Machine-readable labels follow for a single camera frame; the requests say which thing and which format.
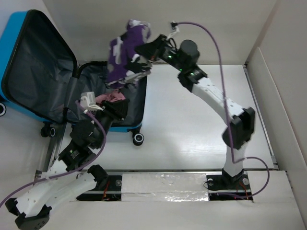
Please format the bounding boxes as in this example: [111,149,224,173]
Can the purple camouflage cloth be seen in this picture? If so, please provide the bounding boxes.
[105,19,152,89]

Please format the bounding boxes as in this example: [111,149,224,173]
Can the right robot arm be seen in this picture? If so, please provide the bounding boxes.
[135,34,255,188]

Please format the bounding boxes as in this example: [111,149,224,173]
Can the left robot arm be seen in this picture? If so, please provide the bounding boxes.
[1,99,130,230]

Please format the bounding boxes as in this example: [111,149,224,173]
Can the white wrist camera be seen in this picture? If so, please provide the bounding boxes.
[80,92,103,111]
[166,21,179,41]

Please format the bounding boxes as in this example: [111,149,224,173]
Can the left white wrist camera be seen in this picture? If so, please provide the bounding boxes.
[80,92,103,111]

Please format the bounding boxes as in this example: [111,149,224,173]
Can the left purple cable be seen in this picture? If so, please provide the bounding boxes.
[0,100,107,207]

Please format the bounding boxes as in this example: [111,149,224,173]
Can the metal base rail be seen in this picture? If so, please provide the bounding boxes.
[33,169,257,201]

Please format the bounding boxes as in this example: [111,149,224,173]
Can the blue child suitcase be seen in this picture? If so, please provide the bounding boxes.
[0,10,147,145]

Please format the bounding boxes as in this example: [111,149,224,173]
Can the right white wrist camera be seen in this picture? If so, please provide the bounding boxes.
[166,21,179,41]

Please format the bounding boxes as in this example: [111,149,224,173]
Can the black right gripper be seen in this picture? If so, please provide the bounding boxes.
[135,34,185,72]

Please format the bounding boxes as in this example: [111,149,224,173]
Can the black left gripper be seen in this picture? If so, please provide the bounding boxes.
[90,98,129,149]

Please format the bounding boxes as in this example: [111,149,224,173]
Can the pink headphones with cable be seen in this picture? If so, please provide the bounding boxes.
[95,89,126,104]

